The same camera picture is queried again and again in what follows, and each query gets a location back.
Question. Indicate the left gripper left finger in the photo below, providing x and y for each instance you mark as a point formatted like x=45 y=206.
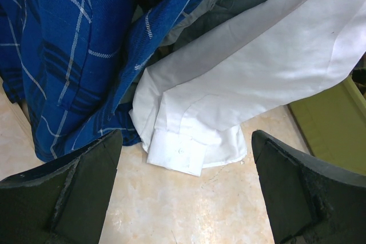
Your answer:
x=64 y=200

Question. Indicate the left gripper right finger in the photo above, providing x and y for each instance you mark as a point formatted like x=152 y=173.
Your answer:
x=308 y=200

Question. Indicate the white shirt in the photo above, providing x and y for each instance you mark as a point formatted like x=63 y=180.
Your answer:
x=273 y=54

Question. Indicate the blue plaid shirt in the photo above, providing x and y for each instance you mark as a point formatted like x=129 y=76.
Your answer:
x=73 y=61

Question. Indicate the grey shirt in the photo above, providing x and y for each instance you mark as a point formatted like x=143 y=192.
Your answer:
x=205 y=17

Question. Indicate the green plastic basket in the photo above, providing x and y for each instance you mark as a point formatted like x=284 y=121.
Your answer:
x=332 y=122

